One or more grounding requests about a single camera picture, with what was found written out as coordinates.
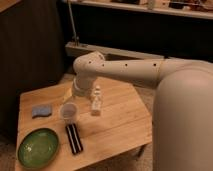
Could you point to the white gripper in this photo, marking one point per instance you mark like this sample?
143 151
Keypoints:
80 88

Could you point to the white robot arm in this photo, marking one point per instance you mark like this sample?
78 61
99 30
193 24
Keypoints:
182 119

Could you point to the small white bottle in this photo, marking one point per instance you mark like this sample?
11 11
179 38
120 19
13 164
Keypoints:
96 101

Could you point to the clear plastic cup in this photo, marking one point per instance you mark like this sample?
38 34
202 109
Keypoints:
68 112

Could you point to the grey metal shelf beam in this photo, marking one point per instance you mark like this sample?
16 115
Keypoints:
82 49

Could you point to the black striped rectangular block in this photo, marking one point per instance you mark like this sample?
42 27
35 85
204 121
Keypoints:
74 139

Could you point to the blue sponge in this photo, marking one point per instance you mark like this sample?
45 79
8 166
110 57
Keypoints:
41 111

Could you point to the upper wooden shelf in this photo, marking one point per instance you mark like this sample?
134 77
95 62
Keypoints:
140 8

